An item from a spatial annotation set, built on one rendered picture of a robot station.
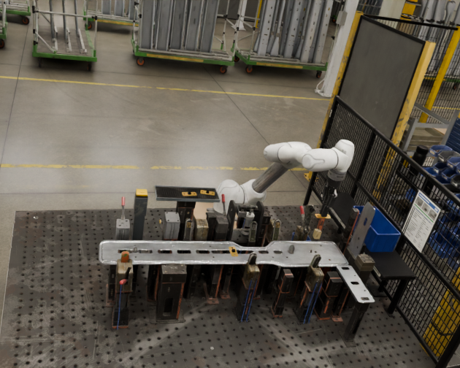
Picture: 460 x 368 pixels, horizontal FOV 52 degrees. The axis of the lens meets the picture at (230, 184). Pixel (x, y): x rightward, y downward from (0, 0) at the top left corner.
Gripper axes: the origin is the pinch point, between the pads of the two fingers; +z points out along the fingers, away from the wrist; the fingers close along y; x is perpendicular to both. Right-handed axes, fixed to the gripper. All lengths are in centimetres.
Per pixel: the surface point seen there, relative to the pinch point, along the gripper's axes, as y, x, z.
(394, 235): 3.8, 47.5, 13.5
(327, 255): 3.0, 9.2, 28.9
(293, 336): 34, -16, 59
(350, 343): 42, 15, 58
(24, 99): -460, -218, 132
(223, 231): -16, -50, 27
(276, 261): 8.7, -24.2, 28.9
